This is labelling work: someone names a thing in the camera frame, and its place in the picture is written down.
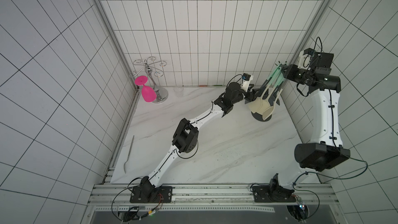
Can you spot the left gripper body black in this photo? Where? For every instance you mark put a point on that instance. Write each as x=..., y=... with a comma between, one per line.
x=250, y=96

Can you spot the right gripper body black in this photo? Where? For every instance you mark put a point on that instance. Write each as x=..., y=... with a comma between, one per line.
x=284, y=71

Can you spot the cream spatula green handle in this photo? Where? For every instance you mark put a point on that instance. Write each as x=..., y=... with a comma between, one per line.
x=258, y=104

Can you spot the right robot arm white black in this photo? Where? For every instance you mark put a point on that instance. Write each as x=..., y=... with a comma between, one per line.
x=325, y=150

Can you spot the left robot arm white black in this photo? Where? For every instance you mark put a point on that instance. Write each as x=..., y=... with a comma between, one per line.
x=185, y=138

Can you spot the grey kitchen utensil rack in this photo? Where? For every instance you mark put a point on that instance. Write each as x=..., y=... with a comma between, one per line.
x=258, y=116

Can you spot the small clear glass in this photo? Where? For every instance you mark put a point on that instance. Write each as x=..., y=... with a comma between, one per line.
x=178, y=90

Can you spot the pink plastic wine glass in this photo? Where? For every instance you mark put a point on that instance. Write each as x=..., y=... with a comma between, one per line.
x=148, y=93

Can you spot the chrome glass holder stand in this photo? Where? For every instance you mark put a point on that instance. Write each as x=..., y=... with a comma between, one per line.
x=148, y=68

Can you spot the white plastic spoon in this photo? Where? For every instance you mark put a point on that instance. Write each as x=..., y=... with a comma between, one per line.
x=128, y=155

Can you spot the grey utensil green handle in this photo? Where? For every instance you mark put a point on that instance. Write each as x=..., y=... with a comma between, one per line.
x=274, y=90

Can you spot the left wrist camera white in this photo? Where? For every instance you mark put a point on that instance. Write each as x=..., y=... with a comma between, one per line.
x=246, y=79

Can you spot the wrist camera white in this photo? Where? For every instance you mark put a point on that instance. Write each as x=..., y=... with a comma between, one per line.
x=246, y=79
x=308, y=58

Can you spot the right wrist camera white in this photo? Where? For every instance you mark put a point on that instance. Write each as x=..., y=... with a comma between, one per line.
x=308, y=58

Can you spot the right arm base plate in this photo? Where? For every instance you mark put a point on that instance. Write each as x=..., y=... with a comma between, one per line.
x=266, y=194

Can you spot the aluminium mounting rail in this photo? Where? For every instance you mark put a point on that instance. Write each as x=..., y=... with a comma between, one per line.
x=210, y=196

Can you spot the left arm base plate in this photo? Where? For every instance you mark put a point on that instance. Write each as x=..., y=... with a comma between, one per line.
x=161, y=194

